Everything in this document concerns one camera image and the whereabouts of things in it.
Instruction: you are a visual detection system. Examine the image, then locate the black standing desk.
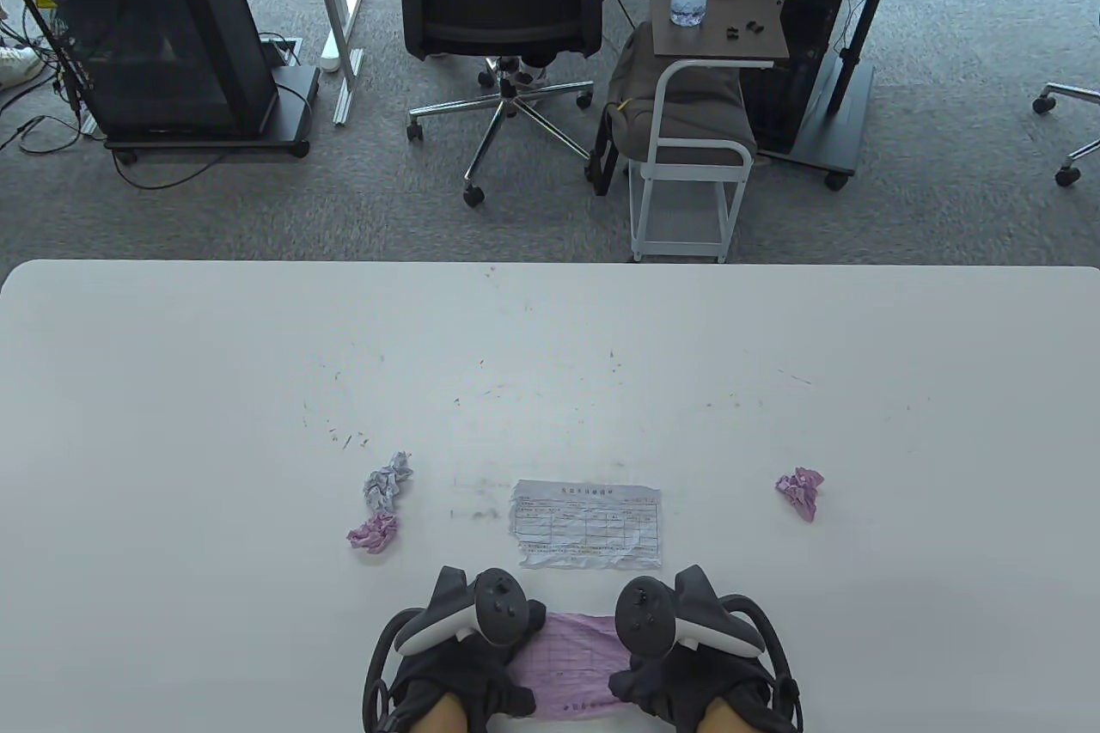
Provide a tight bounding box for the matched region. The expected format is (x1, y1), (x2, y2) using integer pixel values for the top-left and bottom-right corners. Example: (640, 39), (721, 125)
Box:
(756, 0), (963, 191)

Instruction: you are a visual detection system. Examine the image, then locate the chrome chair base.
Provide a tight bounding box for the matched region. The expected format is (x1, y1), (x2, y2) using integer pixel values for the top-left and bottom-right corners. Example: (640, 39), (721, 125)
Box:
(1031, 82), (1100, 188)

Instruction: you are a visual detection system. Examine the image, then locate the black floor cable tangle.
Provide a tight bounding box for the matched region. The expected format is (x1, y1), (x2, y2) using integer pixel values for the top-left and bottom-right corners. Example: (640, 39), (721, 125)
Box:
(0, 0), (111, 158)

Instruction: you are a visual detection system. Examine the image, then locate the white power strip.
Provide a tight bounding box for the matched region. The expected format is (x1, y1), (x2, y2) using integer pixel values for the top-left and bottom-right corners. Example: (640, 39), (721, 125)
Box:
(0, 46), (41, 87)

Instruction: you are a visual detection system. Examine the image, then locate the pink paper invoice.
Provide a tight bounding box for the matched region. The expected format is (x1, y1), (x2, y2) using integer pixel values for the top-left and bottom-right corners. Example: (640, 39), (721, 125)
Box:
(516, 613), (637, 721)
(347, 512), (400, 553)
(775, 467), (824, 522)

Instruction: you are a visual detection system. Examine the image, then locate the black glass computer case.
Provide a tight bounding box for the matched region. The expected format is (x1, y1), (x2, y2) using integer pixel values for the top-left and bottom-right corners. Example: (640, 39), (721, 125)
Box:
(10, 0), (280, 139)

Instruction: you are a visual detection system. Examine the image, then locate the person's right hand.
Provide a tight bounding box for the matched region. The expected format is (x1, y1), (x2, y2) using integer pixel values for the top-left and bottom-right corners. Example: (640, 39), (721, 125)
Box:
(607, 647), (804, 733)

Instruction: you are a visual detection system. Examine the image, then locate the person's left forearm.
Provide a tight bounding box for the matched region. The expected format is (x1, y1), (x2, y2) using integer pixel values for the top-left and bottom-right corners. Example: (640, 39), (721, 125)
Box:
(421, 694), (472, 733)

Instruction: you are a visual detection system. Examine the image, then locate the brown side table white frame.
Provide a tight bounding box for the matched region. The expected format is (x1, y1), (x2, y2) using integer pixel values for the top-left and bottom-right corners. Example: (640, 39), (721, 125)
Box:
(629, 0), (790, 263)

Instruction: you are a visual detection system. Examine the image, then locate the long black floor cable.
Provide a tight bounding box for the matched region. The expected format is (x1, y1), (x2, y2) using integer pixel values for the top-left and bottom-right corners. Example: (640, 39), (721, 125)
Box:
(112, 101), (315, 191)

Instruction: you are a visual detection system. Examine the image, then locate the grey fabric bag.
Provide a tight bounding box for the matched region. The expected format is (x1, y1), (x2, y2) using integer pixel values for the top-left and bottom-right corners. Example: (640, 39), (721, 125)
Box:
(590, 24), (757, 197)

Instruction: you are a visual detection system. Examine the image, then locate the person's left hand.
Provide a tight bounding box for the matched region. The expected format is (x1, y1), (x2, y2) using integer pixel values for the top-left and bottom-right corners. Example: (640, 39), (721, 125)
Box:
(384, 600), (548, 733)

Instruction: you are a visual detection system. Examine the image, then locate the black and grey hand controller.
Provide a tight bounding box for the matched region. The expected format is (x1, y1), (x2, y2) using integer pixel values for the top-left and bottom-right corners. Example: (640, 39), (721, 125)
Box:
(394, 567), (529, 657)
(614, 565), (766, 657)

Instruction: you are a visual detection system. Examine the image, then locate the black wheeled platform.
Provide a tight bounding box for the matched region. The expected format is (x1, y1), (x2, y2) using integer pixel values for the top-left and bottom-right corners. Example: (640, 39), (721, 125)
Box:
(103, 65), (321, 165)

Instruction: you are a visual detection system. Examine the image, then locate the black computer tower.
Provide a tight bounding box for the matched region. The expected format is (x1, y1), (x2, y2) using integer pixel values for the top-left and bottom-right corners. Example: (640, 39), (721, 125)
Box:
(739, 0), (869, 154)

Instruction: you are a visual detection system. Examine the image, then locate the white paper invoice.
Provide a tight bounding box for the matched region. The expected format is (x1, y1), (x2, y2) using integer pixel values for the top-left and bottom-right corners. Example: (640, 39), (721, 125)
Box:
(363, 452), (413, 515)
(509, 480), (663, 571)

